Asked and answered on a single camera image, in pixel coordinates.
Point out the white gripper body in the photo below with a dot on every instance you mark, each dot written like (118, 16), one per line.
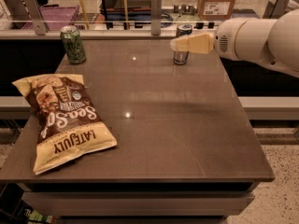
(226, 42)

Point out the metal glass clamp middle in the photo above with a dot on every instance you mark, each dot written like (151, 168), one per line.
(156, 11)

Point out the metal glass clamp left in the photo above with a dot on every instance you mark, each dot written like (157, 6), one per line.
(40, 26)

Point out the metal glass clamp right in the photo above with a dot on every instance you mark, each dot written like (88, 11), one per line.
(277, 8)

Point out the purple plastic crate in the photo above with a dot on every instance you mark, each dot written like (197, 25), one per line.
(58, 17)

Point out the brown yellow chip bag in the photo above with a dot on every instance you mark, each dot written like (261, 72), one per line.
(69, 124)

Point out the green soda can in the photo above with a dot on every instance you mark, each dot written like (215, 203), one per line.
(73, 46)

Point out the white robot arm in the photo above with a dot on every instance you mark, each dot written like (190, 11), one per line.
(271, 43)

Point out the cardboard box with label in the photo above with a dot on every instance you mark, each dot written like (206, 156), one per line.
(215, 9)

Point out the metal glass clamp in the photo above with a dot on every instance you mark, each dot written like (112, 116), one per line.
(156, 11)
(277, 8)
(40, 26)

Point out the blue silver redbull can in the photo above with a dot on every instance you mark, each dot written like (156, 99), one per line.
(180, 58)

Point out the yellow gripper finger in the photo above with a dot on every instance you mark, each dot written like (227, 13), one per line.
(201, 44)

